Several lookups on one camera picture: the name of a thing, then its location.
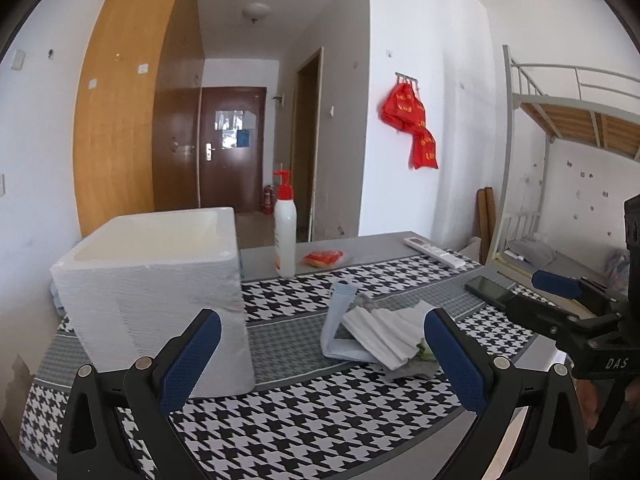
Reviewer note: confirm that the white remote control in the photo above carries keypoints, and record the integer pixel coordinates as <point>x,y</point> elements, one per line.
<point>425,247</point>

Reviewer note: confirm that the brown wooden planks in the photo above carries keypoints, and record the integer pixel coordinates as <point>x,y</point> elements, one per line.
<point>486,220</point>

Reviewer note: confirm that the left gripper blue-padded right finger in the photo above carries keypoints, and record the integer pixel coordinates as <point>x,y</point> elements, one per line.
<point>552,441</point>

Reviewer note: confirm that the orange snack packet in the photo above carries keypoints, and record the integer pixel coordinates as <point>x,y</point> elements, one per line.
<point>323,258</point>

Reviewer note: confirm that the white foam box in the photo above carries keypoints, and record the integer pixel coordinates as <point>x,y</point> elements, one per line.
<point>140,280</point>

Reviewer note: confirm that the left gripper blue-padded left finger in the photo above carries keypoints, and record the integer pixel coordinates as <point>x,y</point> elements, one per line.
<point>93,444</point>

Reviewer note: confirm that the red hanging bags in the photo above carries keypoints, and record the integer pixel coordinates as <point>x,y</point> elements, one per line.
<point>404,111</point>

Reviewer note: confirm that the grey fuzzy towel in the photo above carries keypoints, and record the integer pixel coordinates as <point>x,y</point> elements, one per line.
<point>415,367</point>

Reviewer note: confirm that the white lotion pump bottle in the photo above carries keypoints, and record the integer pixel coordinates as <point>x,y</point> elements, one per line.
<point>285,222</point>

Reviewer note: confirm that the white wall switch plate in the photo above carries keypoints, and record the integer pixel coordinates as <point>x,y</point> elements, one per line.
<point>18,60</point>

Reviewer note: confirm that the wall coat hook rack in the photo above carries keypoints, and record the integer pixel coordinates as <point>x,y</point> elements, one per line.
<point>406,78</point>

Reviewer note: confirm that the red fire extinguisher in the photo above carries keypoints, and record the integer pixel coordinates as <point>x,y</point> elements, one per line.
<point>268,204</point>

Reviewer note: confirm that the wooden wardrobe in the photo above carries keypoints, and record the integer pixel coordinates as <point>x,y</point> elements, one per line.
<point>136,111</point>

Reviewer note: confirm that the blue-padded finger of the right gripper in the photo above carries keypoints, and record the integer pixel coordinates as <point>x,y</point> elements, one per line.
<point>544,319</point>
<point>557,283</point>

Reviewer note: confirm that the ceiling lamp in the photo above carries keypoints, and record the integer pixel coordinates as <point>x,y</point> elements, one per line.
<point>256,11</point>

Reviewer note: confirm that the dark brown entrance door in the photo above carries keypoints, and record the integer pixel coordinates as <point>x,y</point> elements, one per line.
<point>231,147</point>

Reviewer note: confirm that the metal bunk bed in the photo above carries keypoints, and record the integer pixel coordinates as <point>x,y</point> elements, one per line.
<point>570,163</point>

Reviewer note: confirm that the houndstooth table cloth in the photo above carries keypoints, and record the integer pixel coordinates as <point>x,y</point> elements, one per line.
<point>313,418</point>

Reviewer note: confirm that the black smartphone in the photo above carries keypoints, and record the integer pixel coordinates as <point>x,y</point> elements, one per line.
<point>490,292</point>

